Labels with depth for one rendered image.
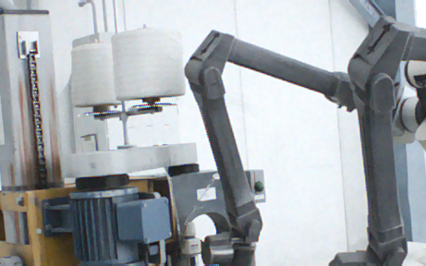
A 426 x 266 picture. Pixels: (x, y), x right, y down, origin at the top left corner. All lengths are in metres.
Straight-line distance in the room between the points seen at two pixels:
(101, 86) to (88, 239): 0.46
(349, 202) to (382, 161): 6.35
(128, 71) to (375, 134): 0.66
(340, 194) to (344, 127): 0.58
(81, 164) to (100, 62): 0.41
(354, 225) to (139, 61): 6.13
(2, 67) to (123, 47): 0.30
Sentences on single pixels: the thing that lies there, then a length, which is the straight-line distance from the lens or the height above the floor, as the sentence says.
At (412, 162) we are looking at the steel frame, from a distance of 8.03.
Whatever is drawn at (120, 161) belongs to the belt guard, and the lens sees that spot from 1.98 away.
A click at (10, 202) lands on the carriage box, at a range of 2.23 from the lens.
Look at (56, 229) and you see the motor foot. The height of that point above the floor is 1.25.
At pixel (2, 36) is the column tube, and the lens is 2.20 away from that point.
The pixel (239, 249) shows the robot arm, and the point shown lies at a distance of 2.15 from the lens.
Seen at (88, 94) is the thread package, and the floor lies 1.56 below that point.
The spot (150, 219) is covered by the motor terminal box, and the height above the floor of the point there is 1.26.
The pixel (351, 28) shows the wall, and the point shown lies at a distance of 8.16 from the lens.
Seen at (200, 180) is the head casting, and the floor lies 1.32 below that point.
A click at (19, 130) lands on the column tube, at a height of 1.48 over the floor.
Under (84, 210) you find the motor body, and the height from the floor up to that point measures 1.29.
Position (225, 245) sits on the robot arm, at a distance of 2.14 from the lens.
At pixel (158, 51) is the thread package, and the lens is 2.07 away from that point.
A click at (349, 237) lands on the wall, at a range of 8.04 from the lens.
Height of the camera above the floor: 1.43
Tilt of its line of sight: 3 degrees down
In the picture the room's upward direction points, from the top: 5 degrees counter-clockwise
